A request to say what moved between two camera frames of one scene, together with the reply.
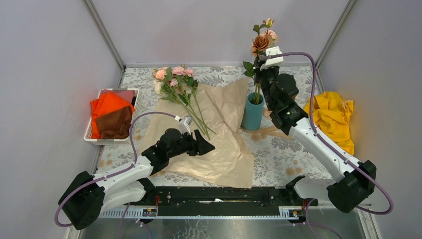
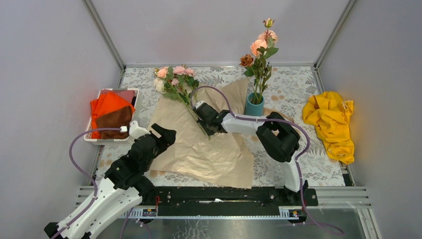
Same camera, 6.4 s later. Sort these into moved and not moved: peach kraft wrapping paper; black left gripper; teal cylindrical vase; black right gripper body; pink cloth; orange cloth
Moved: black left gripper; black right gripper body
Not moved: teal cylindrical vase; pink cloth; orange cloth; peach kraft wrapping paper
